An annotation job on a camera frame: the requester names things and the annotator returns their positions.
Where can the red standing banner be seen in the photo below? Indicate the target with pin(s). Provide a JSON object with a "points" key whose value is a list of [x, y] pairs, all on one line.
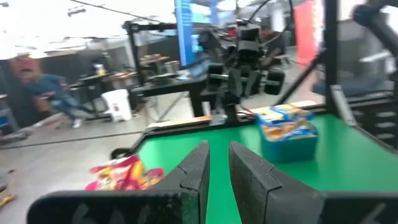
{"points": [[304, 31]]}

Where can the red Maruchan noodle pack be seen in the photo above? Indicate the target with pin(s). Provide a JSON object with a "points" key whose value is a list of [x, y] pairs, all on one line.
{"points": [[118, 174]]}

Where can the blue plastic bin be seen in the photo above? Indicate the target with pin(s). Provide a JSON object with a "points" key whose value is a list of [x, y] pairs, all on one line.
{"points": [[289, 149]]}

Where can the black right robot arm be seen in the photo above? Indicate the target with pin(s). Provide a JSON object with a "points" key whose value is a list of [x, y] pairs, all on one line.
{"points": [[248, 34]]}

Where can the black work desk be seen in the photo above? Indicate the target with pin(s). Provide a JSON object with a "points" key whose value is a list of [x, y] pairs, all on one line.
{"points": [[174, 85]]}

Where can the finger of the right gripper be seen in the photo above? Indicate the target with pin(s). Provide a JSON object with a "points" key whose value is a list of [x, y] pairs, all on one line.
{"points": [[235, 82], [252, 82]]}

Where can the person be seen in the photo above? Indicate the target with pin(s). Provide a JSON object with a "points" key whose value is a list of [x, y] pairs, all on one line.
{"points": [[46, 90], [275, 46]]}

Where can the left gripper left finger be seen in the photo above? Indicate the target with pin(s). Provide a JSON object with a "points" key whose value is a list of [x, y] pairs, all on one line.
{"points": [[186, 193]]}

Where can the white waste bin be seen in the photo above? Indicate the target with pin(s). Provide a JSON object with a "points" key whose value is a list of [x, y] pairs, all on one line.
{"points": [[116, 105]]}

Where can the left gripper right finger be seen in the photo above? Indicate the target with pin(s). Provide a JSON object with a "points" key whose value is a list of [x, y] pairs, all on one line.
{"points": [[258, 193]]}

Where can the blue screen monitor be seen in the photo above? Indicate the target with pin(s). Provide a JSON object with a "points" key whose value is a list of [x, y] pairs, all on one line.
{"points": [[185, 31]]}

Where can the green table mat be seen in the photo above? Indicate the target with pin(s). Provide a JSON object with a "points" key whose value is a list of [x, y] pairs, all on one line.
{"points": [[348, 161]]}

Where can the blue Maruchan noodle pack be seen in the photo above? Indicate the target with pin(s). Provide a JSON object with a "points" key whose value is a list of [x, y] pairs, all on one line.
{"points": [[280, 112], [289, 130]]}

